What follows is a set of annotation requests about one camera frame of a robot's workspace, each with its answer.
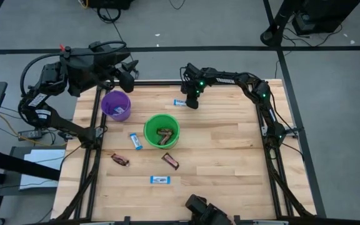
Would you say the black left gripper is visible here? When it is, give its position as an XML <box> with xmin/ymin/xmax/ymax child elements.
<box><xmin>103</xmin><ymin>49</ymin><xmax>139</xmax><ymax>94</ymax></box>

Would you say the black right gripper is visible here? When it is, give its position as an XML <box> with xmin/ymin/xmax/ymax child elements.
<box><xmin>179</xmin><ymin>62</ymin><xmax>206</xmax><ymax>110</ymax></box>

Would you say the green monster face bucket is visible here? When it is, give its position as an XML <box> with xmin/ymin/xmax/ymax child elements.
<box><xmin>143</xmin><ymin>113</ymin><xmax>181</xmax><ymax>150</ymax></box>

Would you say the purple plastic bucket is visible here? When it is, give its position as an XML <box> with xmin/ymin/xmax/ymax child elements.
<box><xmin>101</xmin><ymin>90</ymin><xmax>132</xmax><ymax>123</ymax></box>

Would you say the black equipment case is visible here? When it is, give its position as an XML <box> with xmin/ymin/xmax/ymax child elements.
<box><xmin>87</xmin><ymin>0</ymin><xmax>134</xmax><ymax>10</ymax></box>

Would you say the black floor stand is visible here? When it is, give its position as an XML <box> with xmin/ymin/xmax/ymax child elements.
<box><xmin>260</xmin><ymin>0</ymin><xmax>303</xmax><ymax>48</ymax></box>

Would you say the black power adapter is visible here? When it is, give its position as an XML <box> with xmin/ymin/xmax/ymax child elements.
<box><xmin>17</xmin><ymin>128</ymin><xmax>43</xmax><ymax>141</ymax></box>

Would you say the white paper sheet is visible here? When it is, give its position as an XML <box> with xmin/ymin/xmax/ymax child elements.
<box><xmin>19</xmin><ymin>149</ymin><xmax>66</xmax><ymax>191</ymax></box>

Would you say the black equipment box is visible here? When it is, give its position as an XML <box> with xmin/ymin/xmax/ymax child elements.
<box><xmin>292</xmin><ymin>0</ymin><xmax>360</xmax><ymax>36</ymax></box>

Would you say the black metal beam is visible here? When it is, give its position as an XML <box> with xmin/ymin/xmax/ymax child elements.
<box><xmin>0</xmin><ymin>147</ymin><xmax>61</xmax><ymax>198</ymax></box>

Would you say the black aluminium table frame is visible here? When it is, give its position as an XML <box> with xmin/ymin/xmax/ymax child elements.
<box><xmin>54</xmin><ymin>79</ymin><xmax>317</xmax><ymax>225</ymax></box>

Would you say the black floor cable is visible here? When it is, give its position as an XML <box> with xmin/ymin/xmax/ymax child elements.
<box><xmin>96</xmin><ymin>6</ymin><xmax>128</xmax><ymax>44</ymax></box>

